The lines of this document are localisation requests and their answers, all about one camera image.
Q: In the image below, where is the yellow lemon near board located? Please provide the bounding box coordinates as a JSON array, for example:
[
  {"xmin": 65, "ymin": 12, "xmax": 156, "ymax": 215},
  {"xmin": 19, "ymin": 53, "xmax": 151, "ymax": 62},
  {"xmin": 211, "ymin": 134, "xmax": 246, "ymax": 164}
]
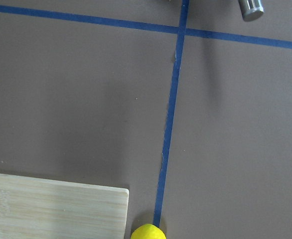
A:
[{"xmin": 131, "ymin": 224, "xmax": 166, "ymax": 239}]

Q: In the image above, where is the light wooden cutting board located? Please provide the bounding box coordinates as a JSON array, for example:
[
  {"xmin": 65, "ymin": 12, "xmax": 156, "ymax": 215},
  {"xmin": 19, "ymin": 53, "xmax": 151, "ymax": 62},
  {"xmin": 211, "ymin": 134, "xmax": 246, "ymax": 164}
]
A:
[{"xmin": 0, "ymin": 174, "xmax": 129, "ymax": 239}]

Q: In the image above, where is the metal cylinder post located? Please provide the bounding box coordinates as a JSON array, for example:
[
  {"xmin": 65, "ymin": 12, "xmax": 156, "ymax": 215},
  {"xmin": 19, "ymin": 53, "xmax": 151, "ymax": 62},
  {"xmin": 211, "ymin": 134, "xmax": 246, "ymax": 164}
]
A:
[{"xmin": 238, "ymin": 0, "xmax": 264, "ymax": 22}]

